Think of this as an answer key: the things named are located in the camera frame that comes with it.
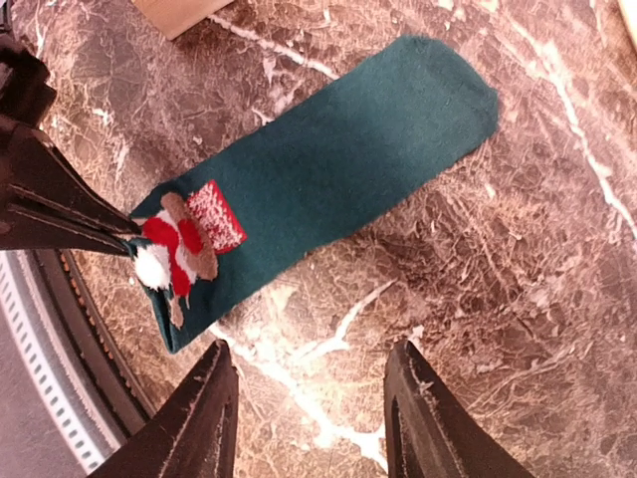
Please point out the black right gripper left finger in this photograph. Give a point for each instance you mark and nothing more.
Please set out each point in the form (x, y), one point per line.
(194, 433)

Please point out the wooden compartment box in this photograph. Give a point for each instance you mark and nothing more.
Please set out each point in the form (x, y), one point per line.
(174, 17)

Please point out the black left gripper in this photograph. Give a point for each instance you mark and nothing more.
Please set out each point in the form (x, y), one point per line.
(61, 210)

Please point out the white slotted cable duct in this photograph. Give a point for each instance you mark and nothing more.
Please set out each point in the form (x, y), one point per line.
(60, 388)

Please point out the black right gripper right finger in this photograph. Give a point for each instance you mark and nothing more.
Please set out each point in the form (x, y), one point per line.
(428, 432)

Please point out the dark green sock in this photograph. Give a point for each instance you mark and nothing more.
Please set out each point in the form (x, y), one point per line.
(318, 173)

